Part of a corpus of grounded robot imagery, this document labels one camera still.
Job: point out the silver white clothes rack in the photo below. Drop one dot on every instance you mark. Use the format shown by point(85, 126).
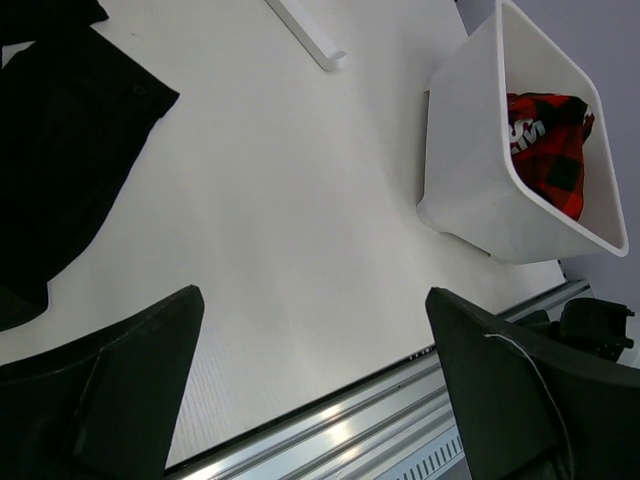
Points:
point(309, 34)

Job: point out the slotted cable duct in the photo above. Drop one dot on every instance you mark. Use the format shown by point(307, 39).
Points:
point(430, 461)

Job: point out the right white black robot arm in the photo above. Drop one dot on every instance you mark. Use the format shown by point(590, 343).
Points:
point(592, 326)

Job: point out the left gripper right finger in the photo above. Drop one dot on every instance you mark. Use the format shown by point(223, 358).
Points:
point(529, 407)

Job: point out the aluminium mounting rail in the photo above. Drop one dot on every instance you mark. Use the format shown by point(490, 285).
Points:
point(331, 390)

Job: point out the red black plaid shirt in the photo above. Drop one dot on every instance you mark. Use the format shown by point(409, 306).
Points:
point(547, 133)

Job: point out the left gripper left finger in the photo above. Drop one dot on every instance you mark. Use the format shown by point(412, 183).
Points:
point(105, 405)

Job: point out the white plastic basket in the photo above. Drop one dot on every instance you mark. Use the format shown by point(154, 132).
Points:
point(471, 187)

